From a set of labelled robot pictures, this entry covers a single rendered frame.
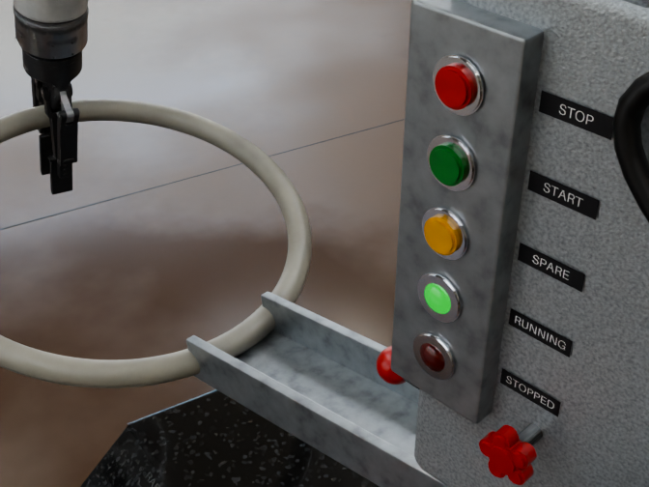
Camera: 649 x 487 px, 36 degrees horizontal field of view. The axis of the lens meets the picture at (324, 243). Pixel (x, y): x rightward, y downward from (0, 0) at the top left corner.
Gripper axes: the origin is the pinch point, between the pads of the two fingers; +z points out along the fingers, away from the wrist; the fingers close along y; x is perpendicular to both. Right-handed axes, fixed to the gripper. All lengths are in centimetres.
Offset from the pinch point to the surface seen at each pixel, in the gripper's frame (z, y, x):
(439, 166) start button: -60, 74, -1
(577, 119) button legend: -66, 79, 3
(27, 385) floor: 110, -45, 6
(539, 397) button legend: -47, 84, 4
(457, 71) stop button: -66, 73, -1
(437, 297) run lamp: -51, 76, 0
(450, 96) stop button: -65, 73, -1
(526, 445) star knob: -45, 86, 2
